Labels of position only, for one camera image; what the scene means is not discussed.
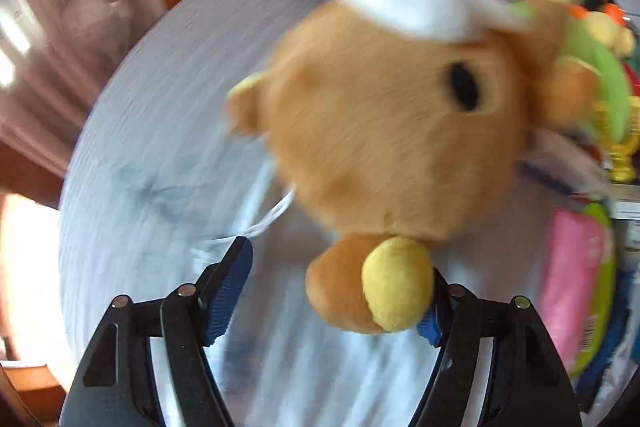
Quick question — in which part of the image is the lime green packet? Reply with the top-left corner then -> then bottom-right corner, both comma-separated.
570,202 -> 618,378

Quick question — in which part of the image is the blue packet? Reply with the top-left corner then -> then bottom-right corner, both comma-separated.
575,267 -> 635,408

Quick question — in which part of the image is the white cord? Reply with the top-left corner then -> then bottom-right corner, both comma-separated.
192,189 -> 297,258

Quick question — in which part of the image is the brown teddy bear plush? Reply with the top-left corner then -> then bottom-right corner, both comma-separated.
225,0 -> 601,335

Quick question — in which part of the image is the gold trophy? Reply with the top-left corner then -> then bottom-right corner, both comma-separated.
595,97 -> 640,184

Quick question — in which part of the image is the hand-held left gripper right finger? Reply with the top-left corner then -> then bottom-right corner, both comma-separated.
407,267 -> 585,427

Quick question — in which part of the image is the pink wipes packet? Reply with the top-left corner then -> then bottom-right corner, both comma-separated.
540,207 -> 608,368

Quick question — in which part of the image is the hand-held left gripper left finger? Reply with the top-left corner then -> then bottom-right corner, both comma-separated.
59,236 -> 254,427

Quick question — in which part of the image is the white marble desktop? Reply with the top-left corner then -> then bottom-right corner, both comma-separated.
57,0 -> 626,427

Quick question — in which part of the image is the green plush toy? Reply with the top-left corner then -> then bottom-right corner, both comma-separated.
560,2 -> 638,142

